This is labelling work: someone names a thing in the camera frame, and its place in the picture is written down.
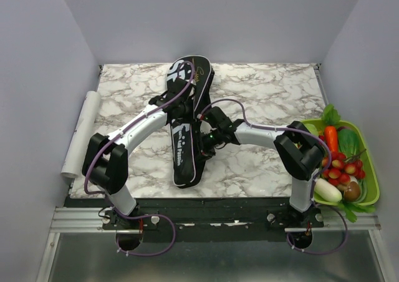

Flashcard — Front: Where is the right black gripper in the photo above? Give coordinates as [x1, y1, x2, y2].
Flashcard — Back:
[188, 127, 224, 165]

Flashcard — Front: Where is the black racket bag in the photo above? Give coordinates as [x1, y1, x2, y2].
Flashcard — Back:
[165, 55, 214, 188]

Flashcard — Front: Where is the white shuttlecock tube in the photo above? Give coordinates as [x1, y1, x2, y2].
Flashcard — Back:
[61, 91, 101, 178]

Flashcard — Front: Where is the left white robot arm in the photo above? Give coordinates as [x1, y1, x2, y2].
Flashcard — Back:
[82, 83, 192, 229]

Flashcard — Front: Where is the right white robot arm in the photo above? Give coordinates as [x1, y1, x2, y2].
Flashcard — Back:
[197, 107, 325, 227]

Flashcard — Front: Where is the orange carrot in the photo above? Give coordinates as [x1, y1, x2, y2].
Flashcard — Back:
[324, 126, 339, 152]

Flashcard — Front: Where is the white radish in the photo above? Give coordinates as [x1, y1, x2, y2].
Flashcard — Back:
[314, 178, 342, 203]

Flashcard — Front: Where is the red cherry tomatoes bunch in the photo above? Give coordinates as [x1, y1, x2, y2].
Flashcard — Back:
[320, 151, 366, 187]

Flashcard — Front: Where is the dark green leafy vegetable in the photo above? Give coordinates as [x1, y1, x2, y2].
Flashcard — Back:
[337, 129, 360, 157]

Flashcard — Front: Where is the brown mushroom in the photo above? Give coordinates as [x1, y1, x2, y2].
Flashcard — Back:
[344, 181, 362, 202]

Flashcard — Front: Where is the green vegetable tray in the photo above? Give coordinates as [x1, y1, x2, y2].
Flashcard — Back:
[300, 119, 381, 207]

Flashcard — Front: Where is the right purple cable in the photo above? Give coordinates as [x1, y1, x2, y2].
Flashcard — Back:
[199, 99, 349, 255]

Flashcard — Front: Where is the purple cable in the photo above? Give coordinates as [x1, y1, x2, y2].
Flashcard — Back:
[84, 60, 177, 257]
[199, 99, 349, 255]

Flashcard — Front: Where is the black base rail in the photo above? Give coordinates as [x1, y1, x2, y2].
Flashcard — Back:
[102, 198, 324, 243]

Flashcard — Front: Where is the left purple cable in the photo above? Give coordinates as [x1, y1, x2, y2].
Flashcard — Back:
[84, 60, 177, 257]

